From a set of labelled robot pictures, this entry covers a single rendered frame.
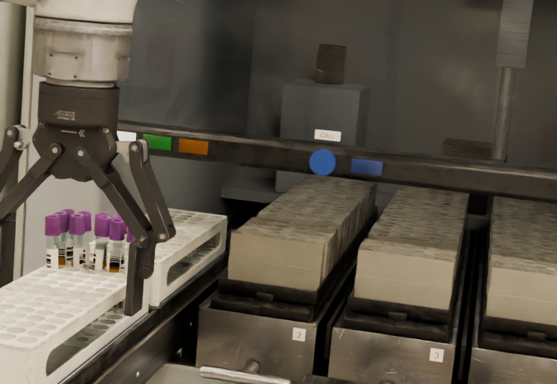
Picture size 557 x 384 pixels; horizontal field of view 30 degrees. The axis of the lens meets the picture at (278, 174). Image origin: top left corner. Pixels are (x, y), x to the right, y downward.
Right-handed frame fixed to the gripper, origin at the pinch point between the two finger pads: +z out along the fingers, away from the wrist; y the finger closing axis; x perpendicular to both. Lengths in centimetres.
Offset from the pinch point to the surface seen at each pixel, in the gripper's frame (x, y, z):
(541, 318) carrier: 26, 46, 3
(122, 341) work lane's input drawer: 0.5, 5.7, 4.3
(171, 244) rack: 23.0, 3.1, -0.4
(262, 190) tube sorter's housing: 89, 0, 4
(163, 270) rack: 14.7, 5.0, 0.6
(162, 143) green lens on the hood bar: 24.4, 0.8, -12.0
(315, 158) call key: 23.5, 19.2, -12.4
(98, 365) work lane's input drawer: -5.7, 5.7, 4.8
